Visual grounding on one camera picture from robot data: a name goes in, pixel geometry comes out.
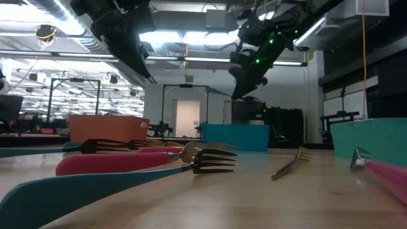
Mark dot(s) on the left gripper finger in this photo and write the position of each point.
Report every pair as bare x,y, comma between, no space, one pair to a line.
130,54

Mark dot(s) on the black ceiling security camera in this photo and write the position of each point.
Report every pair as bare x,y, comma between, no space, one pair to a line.
302,49

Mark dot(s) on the teal plastic bin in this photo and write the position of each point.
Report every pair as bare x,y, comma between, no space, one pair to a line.
375,136

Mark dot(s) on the black cabinet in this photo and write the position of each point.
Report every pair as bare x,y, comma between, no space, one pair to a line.
286,125

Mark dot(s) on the blue plastic bin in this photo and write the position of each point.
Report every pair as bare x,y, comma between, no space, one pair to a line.
235,136

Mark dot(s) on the black computer monitor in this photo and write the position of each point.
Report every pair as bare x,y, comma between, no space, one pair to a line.
11,108

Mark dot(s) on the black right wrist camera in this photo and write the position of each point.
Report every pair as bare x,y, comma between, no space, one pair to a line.
251,28

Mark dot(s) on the black equipment stand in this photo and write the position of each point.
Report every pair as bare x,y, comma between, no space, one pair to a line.
340,114

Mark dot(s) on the long ceiling light bar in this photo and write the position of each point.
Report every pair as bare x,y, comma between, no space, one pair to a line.
203,59

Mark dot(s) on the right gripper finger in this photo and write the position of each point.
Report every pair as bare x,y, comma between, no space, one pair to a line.
248,84

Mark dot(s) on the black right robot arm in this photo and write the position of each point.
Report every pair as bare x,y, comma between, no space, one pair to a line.
311,12

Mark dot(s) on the black background rig frame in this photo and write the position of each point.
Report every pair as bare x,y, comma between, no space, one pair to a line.
186,85
76,80

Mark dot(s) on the orange plastic bin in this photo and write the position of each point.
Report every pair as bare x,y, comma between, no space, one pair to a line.
108,127

